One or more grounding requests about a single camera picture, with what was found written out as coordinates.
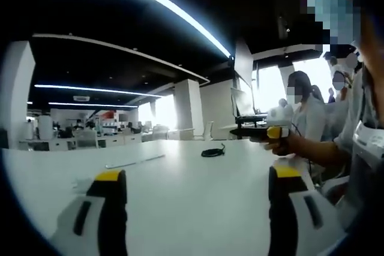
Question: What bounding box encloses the person's grey shirt torso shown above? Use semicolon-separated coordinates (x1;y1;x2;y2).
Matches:
322;58;384;256

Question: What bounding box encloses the white desk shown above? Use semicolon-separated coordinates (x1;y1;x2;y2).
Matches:
2;138;319;256

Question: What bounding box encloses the black Type-C cable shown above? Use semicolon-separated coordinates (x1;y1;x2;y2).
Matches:
200;143;226;159

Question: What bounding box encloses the thin ceiling light strip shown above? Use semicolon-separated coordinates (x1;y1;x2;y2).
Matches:
34;83;164;98

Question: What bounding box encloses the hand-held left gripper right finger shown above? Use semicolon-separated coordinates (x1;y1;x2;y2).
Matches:
268;165;346;256

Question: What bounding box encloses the white chest device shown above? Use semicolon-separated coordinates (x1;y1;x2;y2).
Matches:
351;119;384;160

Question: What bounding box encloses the long ceiling light strip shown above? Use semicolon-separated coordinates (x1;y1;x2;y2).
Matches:
53;0;234;58

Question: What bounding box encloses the open laptop on stand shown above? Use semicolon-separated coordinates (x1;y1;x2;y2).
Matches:
230;86;269;128

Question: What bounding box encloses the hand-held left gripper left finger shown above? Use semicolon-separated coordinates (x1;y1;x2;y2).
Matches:
49;169;128;256

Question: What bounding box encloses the flat white bar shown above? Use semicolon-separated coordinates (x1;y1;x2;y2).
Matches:
104;153;166;170

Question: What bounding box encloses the person's right hand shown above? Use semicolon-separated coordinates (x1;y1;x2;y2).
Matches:
262;134;298;158

